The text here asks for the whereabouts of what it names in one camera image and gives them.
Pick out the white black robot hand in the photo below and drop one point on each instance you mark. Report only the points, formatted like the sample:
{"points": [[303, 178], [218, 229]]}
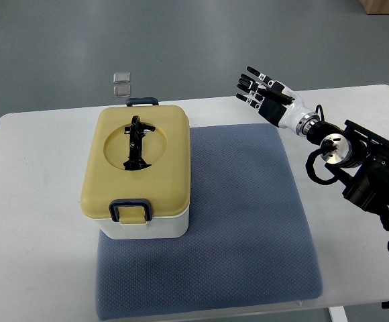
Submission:
{"points": [[275, 102]]}

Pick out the yellow storage box lid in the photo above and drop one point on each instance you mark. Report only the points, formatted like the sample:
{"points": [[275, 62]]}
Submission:
{"points": [[140, 152]]}

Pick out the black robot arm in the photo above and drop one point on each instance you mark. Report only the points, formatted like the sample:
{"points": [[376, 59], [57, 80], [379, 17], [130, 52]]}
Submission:
{"points": [[355, 156]]}

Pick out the brown cardboard box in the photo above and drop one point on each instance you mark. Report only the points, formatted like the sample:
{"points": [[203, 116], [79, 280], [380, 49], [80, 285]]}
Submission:
{"points": [[375, 7]]}

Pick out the white storage box base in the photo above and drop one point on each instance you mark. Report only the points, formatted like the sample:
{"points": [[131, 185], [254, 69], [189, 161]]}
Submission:
{"points": [[159, 227]]}

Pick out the blue grey fabric mat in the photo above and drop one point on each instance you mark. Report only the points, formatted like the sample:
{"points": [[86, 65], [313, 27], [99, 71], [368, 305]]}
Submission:
{"points": [[248, 241]]}

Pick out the rear dark blue latch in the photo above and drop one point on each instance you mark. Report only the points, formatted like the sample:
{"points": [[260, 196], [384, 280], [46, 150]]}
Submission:
{"points": [[130, 102]]}

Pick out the dark blue latch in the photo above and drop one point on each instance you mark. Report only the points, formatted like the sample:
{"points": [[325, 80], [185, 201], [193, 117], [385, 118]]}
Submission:
{"points": [[115, 205], [130, 102]]}

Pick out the upper metal floor plate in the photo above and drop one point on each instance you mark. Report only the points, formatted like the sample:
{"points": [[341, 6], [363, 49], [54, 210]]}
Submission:
{"points": [[121, 77]]}

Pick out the front dark blue latch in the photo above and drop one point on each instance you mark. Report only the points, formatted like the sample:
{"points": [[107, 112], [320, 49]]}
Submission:
{"points": [[115, 205]]}

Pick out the white table leg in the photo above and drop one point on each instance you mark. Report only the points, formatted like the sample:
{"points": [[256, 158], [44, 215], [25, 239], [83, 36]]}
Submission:
{"points": [[338, 314]]}

